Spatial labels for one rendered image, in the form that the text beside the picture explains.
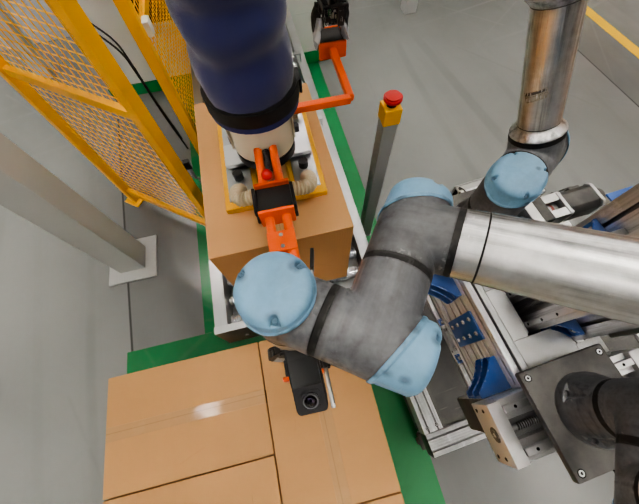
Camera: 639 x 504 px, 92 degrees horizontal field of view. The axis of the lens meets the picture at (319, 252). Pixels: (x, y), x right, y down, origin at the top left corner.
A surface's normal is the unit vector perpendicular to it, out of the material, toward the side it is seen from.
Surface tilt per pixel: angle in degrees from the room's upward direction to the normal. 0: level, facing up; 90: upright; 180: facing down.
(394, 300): 5
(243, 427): 0
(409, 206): 18
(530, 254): 28
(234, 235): 0
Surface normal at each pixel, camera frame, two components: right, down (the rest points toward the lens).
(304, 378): 0.03, 0.05
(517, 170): -0.12, -0.32
